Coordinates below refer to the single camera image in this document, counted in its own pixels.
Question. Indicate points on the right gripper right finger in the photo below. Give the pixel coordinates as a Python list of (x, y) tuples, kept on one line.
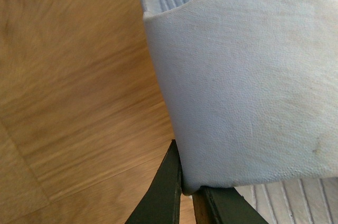
[(218, 205)]

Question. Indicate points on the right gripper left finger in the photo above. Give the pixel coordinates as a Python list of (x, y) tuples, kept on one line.
[(161, 202)]

